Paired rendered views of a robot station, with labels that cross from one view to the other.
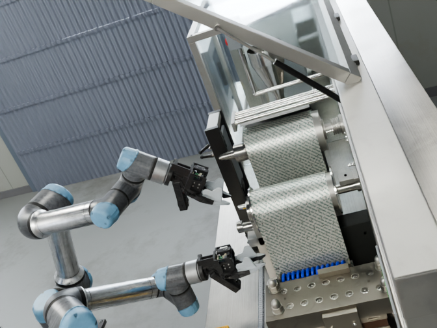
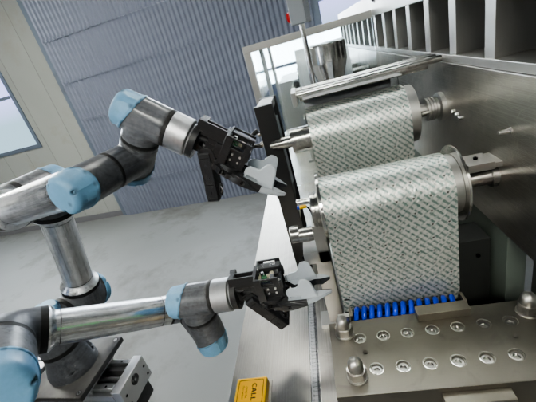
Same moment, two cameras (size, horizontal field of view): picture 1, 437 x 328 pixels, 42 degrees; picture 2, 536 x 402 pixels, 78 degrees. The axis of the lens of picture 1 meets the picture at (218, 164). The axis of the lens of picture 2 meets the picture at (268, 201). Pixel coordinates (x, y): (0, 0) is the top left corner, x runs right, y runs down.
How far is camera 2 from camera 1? 111 cm
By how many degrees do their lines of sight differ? 3
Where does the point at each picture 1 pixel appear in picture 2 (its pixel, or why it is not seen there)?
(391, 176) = not seen: outside the picture
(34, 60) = not seen: hidden behind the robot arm
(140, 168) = (144, 121)
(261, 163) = (328, 151)
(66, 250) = (69, 252)
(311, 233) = (410, 250)
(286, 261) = (362, 290)
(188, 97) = not seen: hidden behind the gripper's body
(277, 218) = (360, 221)
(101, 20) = (180, 87)
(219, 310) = (255, 348)
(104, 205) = (70, 171)
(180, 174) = (210, 139)
